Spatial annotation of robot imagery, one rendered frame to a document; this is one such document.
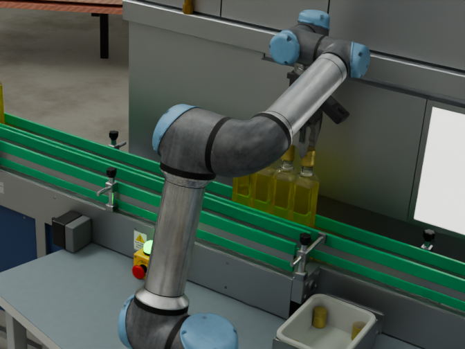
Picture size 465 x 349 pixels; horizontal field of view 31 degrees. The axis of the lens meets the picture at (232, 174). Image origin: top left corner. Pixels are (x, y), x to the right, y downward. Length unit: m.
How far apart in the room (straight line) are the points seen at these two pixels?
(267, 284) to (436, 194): 0.48
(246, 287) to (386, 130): 0.54
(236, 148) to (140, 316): 0.42
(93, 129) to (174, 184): 3.55
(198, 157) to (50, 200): 0.98
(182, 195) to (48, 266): 0.80
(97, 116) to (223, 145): 3.83
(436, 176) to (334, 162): 0.28
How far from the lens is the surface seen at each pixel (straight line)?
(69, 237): 2.41
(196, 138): 1.61
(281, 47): 1.90
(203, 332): 1.70
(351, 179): 2.24
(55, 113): 5.45
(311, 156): 2.12
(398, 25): 2.10
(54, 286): 2.30
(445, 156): 2.12
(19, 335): 2.41
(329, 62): 1.81
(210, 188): 2.37
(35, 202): 2.58
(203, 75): 2.42
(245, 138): 1.59
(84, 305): 2.22
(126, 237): 2.38
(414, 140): 2.13
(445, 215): 2.18
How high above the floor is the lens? 2.00
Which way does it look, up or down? 25 degrees down
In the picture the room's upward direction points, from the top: 4 degrees clockwise
